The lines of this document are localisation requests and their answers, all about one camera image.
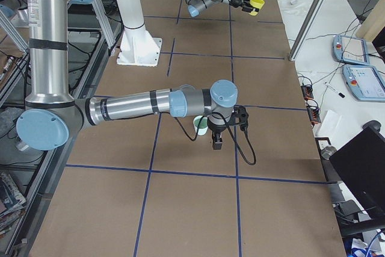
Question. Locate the yellow cup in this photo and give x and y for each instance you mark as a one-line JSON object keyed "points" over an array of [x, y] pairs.
{"points": [[256, 6]]}

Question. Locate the light green cup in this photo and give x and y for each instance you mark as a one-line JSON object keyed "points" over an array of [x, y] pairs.
{"points": [[200, 125]]}

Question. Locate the metal cup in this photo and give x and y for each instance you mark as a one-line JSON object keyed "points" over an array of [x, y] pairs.
{"points": [[327, 152]]}

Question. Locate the stack of books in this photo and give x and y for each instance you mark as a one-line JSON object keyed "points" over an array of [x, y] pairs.
{"points": [[12, 202]]}

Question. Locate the clear plastic bag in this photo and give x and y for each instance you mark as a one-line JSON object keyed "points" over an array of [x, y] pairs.
{"points": [[294, 7]]}

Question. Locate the orange black connector block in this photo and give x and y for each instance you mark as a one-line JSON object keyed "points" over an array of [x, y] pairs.
{"points": [[312, 106]]}

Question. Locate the upper teach pendant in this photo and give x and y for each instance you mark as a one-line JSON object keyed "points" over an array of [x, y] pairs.
{"points": [[350, 50]]}

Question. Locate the teach pendant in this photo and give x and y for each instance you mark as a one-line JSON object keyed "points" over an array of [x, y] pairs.
{"points": [[350, 50], [364, 82]]}

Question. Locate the black marker pen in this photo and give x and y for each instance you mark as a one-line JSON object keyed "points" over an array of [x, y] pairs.
{"points": [[339, 93]]}

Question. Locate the lower teach pendant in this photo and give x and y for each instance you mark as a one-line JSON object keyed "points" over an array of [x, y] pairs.
{"points": [[364, 82]]}

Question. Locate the black monitor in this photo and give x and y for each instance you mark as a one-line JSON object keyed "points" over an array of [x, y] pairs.
{"points": [[360, 165]]}

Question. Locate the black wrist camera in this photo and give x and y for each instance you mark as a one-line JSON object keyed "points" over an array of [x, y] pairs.
{"points": [[241, 117]]}

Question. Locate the aluminium frame post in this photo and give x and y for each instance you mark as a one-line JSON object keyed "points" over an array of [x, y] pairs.
{"points": [[305, 28]]}

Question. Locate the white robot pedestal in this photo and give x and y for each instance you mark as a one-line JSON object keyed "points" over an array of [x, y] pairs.
{"points": [[138, 47]]}

